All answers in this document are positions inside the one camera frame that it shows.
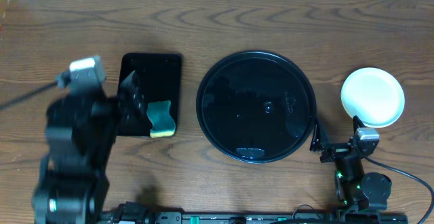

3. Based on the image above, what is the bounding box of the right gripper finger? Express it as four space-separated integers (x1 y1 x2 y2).
353 115 366 134
309 118 330 151

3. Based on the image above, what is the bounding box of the light blue plate top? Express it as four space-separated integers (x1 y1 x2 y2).
340 67 406 128

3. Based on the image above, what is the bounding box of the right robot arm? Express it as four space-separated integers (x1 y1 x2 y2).
309 116 391 221

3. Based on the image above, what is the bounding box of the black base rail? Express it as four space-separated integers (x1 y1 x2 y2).
101 202 408 224

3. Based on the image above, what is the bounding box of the green sponge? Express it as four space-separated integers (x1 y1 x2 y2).
146 100 176 138

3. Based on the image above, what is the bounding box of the black round tray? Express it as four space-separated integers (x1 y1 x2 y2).
196 50 317 164

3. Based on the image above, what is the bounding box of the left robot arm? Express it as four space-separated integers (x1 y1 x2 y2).
32 71 155 223

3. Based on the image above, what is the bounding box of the black rectangular tray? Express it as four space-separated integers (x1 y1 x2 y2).
118 53 182 137

